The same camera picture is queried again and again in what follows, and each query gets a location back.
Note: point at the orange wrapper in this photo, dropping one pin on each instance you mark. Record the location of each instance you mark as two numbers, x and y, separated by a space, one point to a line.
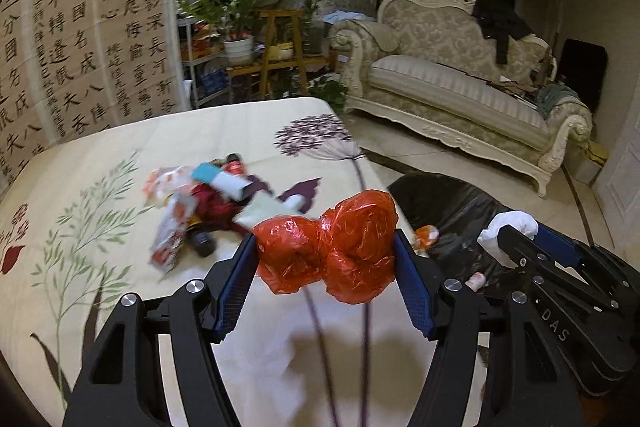
426 238

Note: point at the red plastic bag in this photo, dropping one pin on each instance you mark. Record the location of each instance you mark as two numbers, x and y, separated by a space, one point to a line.
345 247

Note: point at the small leafy floor plant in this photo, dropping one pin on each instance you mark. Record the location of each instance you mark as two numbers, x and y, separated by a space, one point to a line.
331 93

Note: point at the white red snack wrapper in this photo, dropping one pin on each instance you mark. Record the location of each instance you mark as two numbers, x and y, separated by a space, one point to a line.
170 237

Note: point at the yellow bowl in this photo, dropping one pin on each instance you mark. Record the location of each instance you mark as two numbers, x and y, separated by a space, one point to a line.
281 52

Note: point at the white tissue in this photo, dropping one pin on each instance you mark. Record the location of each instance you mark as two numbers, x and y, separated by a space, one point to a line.
505 222

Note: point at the metal shelf rack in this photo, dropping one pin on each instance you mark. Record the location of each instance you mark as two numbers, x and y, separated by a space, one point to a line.
200 57

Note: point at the small white bottle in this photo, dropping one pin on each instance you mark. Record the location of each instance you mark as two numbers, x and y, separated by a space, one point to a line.
475 280

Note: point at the ornate cream sofa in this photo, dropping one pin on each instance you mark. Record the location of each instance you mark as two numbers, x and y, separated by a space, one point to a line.
450 82

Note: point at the pale green paper packet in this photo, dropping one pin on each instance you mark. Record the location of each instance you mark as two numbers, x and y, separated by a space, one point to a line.
265 209

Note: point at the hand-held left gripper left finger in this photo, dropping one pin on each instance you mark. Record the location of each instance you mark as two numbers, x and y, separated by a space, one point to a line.
235 287

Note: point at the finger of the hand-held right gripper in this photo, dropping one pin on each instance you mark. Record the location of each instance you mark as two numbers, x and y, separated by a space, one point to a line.
557 247
525 253

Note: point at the light blue packet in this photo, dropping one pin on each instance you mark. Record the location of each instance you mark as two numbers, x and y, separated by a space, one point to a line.
205 172

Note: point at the floral tablecloth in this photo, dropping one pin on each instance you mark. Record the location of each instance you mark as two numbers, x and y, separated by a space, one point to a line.
150 132

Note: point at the blue crate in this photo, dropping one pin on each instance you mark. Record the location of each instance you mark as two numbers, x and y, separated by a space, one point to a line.
212 82

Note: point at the green plant in white pot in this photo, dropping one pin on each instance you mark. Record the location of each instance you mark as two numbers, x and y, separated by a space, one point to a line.
239 47

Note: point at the black clothing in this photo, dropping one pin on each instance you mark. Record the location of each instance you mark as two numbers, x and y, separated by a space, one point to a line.
500 19

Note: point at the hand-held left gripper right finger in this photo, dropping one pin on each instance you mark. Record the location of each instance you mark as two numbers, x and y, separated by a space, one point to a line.
412 287

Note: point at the dark red bag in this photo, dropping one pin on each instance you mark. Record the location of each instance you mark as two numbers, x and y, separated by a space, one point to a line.
216 207

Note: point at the white tube with dark end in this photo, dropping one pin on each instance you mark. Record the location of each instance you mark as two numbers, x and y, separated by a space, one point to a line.
232 185

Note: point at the black-lined waste bin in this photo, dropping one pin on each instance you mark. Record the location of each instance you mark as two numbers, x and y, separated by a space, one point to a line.
450 207

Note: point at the small black bottle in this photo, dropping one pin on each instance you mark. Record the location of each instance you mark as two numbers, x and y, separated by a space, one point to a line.
202 244

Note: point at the black rectangular panel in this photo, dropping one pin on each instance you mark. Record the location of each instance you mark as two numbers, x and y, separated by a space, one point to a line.
582 72

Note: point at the calligraphy wall scroll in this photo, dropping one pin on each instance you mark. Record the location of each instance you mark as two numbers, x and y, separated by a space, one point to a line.
85 32

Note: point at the wooden plant stand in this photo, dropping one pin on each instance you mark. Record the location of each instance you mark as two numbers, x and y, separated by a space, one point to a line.
282 37

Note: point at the red-labelled dark bottle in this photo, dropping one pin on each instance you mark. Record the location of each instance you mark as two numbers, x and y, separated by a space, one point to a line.
233 164

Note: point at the teal cloth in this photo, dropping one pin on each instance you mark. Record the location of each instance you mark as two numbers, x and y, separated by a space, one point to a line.
552 99

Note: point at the clear orange-print snack wrapper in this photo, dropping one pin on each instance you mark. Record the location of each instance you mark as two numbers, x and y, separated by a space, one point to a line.
165 183

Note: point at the white door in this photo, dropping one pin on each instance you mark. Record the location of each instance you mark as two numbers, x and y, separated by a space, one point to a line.
625 187

